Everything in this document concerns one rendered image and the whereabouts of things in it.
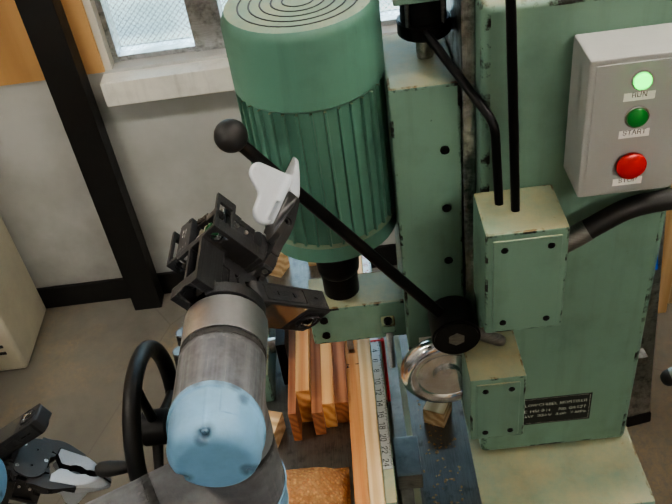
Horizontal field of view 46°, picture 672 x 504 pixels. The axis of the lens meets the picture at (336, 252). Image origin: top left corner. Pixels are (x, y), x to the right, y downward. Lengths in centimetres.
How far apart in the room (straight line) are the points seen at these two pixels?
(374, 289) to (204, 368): 53
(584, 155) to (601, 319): 32
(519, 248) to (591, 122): 15
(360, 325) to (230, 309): 48
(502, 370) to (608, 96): 37
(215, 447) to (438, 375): 52
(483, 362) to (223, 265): 41
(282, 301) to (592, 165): 34
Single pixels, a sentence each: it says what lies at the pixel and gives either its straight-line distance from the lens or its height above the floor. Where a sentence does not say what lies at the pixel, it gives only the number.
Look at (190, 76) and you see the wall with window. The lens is 232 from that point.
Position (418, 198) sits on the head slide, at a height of 127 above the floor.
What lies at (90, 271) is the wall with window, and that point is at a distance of 287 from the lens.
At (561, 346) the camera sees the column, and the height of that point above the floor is 102.
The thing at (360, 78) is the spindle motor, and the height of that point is 144.
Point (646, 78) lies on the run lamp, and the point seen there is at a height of 146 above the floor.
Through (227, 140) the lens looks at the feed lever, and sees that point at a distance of 81.
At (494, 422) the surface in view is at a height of 100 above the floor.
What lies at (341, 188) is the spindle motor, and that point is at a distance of 93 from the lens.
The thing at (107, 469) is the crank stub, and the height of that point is 86.
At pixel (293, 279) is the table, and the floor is 90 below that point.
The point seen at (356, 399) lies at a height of 94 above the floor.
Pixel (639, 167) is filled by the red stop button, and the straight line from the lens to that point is 86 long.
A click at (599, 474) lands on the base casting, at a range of 128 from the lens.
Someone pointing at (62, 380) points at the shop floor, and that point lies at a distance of 273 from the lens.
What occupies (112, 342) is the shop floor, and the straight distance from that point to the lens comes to 277.
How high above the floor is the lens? 185
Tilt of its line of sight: 40 degrees down
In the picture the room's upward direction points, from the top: 9 degrees counter-clockwise
